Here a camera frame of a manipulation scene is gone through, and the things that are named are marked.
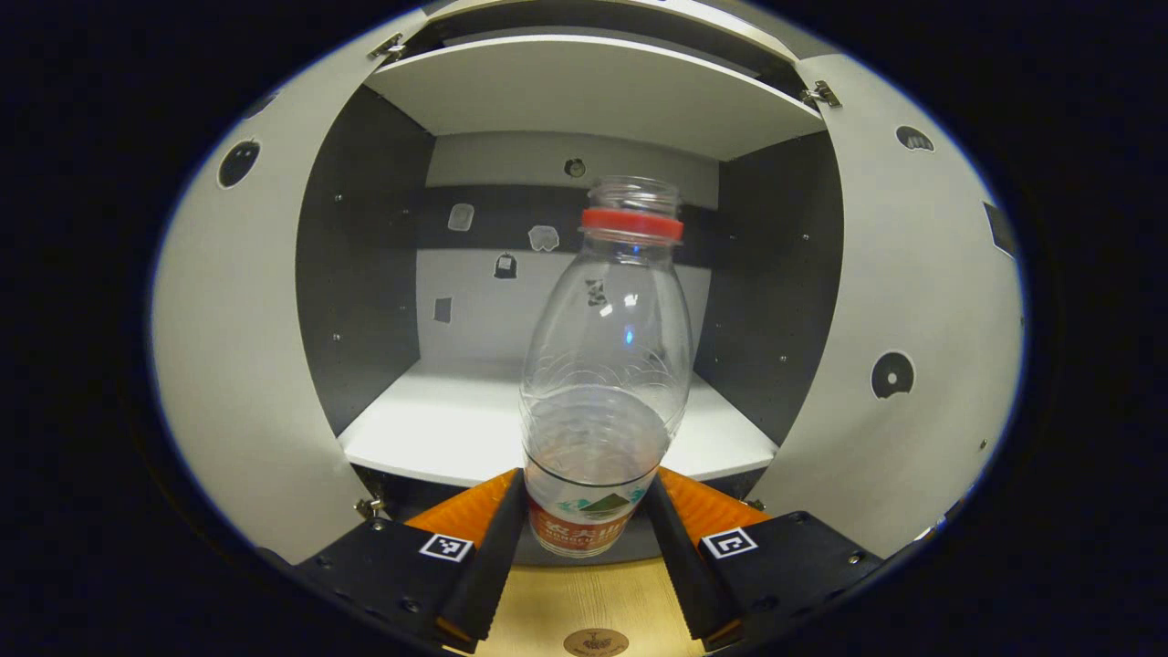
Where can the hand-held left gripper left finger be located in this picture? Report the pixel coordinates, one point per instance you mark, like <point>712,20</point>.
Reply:
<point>488,566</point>

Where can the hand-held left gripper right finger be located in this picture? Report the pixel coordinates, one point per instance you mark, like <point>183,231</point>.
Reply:
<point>684,566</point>

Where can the clear plastic bottle red label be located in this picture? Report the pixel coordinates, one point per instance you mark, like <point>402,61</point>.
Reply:
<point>602,365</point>

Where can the white cabinet shelf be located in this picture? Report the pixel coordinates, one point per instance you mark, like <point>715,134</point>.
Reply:
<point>593,91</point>
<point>438,420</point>

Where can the white cabinet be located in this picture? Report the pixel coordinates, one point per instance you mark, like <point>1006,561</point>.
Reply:
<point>474,328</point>

